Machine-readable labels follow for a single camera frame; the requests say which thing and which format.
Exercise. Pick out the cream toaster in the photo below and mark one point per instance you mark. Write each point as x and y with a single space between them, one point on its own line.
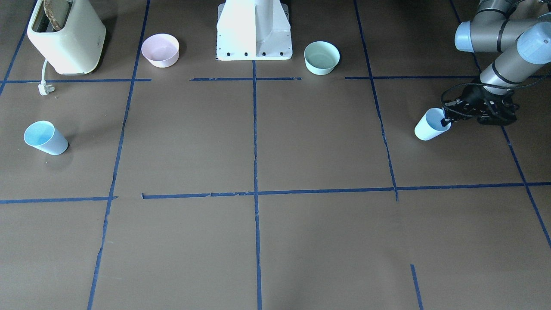
75 49

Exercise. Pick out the toast slice in toaster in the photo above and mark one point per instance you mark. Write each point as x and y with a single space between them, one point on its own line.
57 12

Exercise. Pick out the pink bowl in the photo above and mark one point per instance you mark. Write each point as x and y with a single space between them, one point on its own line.
162 50

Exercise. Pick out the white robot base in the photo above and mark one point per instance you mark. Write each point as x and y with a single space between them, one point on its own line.
253 30

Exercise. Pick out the green bowl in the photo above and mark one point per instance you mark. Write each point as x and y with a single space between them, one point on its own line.
321 57

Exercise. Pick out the white power plug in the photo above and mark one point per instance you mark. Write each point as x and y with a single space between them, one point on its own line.
44 88

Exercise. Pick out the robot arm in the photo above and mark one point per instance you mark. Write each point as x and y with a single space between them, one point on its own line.
523 47

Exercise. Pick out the light blue cup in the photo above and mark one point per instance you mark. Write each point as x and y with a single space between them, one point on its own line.
432 124
44 136

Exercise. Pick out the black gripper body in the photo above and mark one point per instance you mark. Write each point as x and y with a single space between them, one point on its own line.
475 98

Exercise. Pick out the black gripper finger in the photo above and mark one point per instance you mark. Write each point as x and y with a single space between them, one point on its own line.
449 114

